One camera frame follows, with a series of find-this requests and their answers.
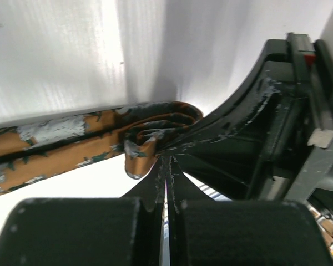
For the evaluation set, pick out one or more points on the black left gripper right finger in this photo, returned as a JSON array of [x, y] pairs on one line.
[[203, 231]]

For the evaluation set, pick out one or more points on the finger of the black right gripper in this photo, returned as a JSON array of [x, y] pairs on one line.
[[241, 166]]

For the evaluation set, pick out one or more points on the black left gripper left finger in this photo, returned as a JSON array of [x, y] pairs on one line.
[[89, 231]]

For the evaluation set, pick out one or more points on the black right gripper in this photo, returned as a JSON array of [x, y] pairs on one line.
[[295, 76]]

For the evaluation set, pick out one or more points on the orange grey floral tie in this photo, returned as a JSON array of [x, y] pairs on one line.
[[41, 150]]

